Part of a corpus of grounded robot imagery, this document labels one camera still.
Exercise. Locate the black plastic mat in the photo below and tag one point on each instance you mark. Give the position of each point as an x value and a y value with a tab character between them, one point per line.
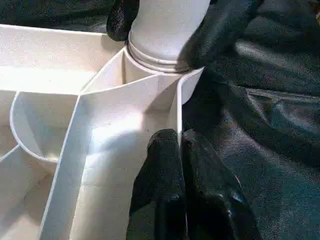
275	137

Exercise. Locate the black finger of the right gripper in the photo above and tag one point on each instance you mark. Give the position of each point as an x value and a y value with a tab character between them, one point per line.
120	22
215	32

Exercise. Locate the white plastic table leg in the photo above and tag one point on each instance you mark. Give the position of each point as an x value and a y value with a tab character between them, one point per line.
160	32

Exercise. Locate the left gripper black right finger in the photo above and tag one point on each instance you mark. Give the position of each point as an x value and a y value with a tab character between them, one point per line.
210	195

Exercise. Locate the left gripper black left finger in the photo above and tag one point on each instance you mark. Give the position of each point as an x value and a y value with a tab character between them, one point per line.
160	190

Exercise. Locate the white plastic table top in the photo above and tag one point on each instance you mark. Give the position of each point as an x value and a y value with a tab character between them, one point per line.
50	50

